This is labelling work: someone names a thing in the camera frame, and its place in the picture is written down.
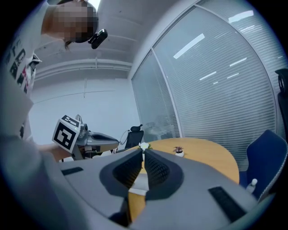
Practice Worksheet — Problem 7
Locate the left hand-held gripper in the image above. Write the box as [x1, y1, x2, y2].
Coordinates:
[51, 115, 119, 160]

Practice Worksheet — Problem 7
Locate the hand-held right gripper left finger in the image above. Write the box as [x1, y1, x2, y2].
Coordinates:
[58, 149, 144, 230]

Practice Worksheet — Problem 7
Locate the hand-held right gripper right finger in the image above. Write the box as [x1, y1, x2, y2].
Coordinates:
[132, 149, 259, 230]

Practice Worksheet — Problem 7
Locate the white glasses case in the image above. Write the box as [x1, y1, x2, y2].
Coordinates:
[129, 172, 149, 195]

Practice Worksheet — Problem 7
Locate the person's left forearm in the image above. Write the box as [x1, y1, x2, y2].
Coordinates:
[38, 143, 73, 162]

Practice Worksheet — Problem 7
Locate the black office chair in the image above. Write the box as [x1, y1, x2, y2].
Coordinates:
[122, 124, 144, 150]
[274, 68, 288, 140]

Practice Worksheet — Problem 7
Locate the white flower potted plant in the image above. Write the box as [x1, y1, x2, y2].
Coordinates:
[138, 142, 153, 151]

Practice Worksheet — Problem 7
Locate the small pink potted plant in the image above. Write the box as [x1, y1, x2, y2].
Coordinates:
[173, 146, 185, 158]

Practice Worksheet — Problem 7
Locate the clear water bottle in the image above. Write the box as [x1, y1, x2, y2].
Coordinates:
[245, 179, 258, 194]

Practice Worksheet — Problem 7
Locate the blue chair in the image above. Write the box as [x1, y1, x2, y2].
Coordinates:
[239, 129, 288, 202]

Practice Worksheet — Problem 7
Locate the grey printed shirt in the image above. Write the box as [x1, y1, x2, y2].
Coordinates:
[0, 4, 59, 225]

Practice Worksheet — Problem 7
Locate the person's head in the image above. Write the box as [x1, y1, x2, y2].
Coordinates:
[41, 0, 99, 45]

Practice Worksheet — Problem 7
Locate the black head camera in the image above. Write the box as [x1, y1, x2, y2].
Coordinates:
[87, 28, 108, 49]

